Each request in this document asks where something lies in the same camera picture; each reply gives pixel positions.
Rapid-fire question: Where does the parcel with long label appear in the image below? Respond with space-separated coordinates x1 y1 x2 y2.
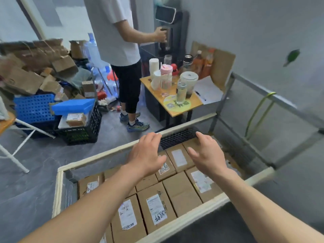
166 143 195 173

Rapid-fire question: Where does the peeling label medium cardboard box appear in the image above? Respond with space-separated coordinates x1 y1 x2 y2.
111 194 147 243

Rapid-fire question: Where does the orange drink bottle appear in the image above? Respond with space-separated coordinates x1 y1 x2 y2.
201 49 215 79

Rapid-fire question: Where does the parcel with blue-top label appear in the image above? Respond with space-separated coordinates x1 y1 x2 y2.
104 165 122 181

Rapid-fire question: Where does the yellow-green round sticker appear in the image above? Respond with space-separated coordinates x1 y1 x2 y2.
163 94 192 113

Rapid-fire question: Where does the person's left hand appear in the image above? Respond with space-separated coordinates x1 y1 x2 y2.
126 132 167 179

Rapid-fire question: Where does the white lid drink cup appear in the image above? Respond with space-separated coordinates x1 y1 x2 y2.
180 71 199 99

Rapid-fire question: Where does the white metal stool frame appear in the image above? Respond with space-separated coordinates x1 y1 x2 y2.
0 111 56 174

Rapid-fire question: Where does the parcel with handwritten label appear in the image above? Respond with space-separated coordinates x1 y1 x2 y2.
155 154 177 182

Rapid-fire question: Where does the torn flap cardboard box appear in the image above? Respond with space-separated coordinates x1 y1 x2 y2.
99 224 114 243

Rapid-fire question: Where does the heap of mixed rubbish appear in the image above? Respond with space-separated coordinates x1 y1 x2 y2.
97 91 122 113

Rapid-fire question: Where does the large pale blue jug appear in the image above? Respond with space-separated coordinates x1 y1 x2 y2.
85 32 108 69

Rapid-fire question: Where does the black lid steel flask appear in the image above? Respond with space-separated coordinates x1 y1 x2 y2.
183 55 193 71

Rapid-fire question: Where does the clear glass jar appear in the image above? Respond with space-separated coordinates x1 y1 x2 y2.
176 79 188 105

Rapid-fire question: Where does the white plastic cup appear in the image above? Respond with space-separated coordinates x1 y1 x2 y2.
151 70 162 91

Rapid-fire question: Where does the barcode printed medium cardboard box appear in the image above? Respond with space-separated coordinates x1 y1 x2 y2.
182 137 202 153

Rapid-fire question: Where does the green popsicle wall hook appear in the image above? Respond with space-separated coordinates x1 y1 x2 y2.
283 49 301 68

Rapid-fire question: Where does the unlabelled medium cardboard box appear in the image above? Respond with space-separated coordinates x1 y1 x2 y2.
163 171 203 217

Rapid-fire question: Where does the person's right forearm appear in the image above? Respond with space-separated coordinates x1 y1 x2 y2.
217 169 324 243

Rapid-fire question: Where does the dark metal tumbler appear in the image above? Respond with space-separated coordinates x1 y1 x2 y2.
159 27 169 50

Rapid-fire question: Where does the blue perforated plastic crate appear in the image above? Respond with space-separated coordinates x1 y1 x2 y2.
14 94 56 124

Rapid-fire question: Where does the black plastic crate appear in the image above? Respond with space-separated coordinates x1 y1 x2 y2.
15 121 59 139
54 103 103 146

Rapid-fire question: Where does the yellow-green rope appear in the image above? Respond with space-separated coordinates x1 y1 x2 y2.
245 91 277 139

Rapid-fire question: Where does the white paper sheet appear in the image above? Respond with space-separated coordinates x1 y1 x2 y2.
193 76 224 105

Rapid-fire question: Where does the black water dispenser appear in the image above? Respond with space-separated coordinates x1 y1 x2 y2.
140 5 190 63

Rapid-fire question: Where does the green striped holed cardboard box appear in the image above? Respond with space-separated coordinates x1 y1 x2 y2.
128 173 159 198

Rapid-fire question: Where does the person's right hand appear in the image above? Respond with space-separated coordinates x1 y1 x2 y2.
187 131 237 179

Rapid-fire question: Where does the another person's forearm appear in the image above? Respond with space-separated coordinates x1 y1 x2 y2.
115 20 159 45

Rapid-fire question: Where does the yellow taped medium cardboard box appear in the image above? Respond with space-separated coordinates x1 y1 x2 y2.
185 166 223 203

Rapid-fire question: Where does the small yellow table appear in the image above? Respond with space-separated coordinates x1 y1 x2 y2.
140 76 204 118

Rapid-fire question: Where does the box yellow tape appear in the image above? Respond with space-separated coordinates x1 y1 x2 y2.
224 152 245 179

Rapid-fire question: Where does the brown tea bottle white cap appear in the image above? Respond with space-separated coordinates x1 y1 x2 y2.
191 50 204 76

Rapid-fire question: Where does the pink lid clear tumbler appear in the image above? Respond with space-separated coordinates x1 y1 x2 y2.
160 64 173 95

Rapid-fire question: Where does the upright brown carton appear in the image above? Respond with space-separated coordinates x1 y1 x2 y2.
81 81 96 99

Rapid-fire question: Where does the metal wire cage cart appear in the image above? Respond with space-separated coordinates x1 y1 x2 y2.
52 72 324 243

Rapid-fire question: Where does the person's left forearm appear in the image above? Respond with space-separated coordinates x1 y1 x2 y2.
19 165 142 243

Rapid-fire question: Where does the scribbled label printed cardboard box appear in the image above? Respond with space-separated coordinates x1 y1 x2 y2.
138 182 177 235

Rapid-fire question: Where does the blue plastic box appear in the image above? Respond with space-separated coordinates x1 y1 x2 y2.
52 98 96 116

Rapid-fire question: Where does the small brown carton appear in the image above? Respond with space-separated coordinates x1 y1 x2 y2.
65 113 87 127

